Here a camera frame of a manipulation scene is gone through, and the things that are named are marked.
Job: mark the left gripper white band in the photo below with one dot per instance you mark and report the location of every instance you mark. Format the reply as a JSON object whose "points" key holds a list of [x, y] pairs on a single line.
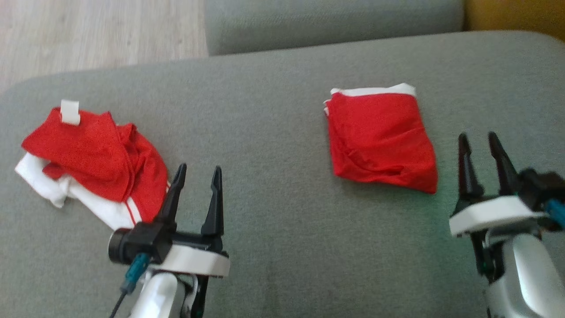
{"points": [[194, 260]]}

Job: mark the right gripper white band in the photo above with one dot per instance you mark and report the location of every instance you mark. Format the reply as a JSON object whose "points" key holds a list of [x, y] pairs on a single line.
{"points": [[490, 214]]}

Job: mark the red shorts white waistband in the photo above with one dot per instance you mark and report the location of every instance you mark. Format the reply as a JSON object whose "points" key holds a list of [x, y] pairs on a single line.
{"points": [[379, 137]]}

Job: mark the red Bulls basketball jersey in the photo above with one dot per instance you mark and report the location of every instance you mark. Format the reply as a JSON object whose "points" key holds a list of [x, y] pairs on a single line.
{"points": [[88, 154]]}

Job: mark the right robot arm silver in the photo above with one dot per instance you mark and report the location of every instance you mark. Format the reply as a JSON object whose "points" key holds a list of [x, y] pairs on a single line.
{"points": [[525, 278]]}

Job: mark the grey sofa seat cushion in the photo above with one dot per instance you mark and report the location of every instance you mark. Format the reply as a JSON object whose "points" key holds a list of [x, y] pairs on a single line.
{"points": [[282, 247]]}

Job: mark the yellow cushion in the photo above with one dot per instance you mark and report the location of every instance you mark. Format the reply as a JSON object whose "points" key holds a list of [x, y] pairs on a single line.
{"points": [[516, 17]]}

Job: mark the grey sofa back cushion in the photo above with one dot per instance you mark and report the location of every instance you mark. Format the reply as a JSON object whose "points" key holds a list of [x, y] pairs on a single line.
{"points": [[331, 22]]}

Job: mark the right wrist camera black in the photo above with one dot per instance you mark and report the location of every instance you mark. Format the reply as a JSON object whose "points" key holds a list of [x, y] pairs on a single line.
{"points": [[543, 185]]}

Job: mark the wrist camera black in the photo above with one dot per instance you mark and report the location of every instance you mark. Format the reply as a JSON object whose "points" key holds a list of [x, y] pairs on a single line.
{"points": [[141, 243], [543, 185]]}

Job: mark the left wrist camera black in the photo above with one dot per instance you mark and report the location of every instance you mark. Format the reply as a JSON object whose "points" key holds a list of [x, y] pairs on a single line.
{"points": [[141, 243]]}

